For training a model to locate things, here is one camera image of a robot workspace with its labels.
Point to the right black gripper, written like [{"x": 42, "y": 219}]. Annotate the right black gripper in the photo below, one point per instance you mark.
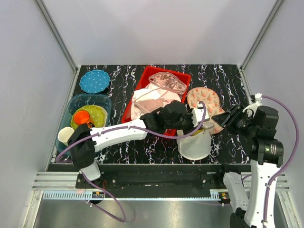
[{"x": 232, "y": 115}]

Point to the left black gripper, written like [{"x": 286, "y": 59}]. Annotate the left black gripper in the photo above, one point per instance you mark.
[{"x": 191, "y": 127}]

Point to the white mesh laundry bag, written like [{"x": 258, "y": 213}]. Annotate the white mesh laundry bag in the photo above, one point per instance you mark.
[{"x": 198, "y": 145}]

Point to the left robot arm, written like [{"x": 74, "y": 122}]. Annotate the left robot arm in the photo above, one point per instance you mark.
[{"x": 85, "y": 141}]

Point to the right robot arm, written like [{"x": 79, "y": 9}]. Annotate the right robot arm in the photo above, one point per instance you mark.
[{"x": 256, "y": 209}]

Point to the light pink bra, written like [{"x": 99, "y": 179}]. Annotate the light pink bra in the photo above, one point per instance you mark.
[{"x": 165, "y": 96}]

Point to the beige bra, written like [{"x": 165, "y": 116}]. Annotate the beige bra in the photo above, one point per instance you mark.
[{"x": 141, "y": 107}]

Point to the floral pink oven mitt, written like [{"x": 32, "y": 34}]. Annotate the floral pink oven mitt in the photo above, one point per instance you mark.
[{"x": 212, "y": 102}]

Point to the white cloth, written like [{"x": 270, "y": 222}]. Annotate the white cloth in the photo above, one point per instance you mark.
[{"x": 142, "y": 94}]

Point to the pink plate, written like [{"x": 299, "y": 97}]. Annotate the pink plate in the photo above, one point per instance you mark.
[{"x": 105, "y": 116}]

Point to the blue polka dot plate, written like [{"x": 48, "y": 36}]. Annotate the blue polka dot plate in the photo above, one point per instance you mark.
[{"x": 94, "y": 82}]

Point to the orange plastic cup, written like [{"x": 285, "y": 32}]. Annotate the orange plastic cup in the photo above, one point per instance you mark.
[{"x": 83, "y": 117}]

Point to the clear blue plastic container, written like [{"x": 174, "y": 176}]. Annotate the clear blue plastic container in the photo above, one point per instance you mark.
[{"x": 81, "y": 100}]

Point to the cream cup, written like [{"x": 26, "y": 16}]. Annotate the cream cup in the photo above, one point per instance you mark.
[{"x": 64, "y": 135}]

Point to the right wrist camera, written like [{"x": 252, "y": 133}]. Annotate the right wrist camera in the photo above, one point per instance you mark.
[{"x": 256, "y": 101}]

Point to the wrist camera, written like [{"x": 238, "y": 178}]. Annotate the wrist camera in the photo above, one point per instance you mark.
[
  {"x": 199, "y": 115},
  {"x": 256, "y": 101}
]

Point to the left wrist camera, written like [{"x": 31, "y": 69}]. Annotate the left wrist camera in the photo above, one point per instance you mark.
[{"x": 199, "y": 115}]

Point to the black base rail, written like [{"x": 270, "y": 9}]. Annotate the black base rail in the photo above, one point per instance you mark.
[{"x": 165, "y": 181}]

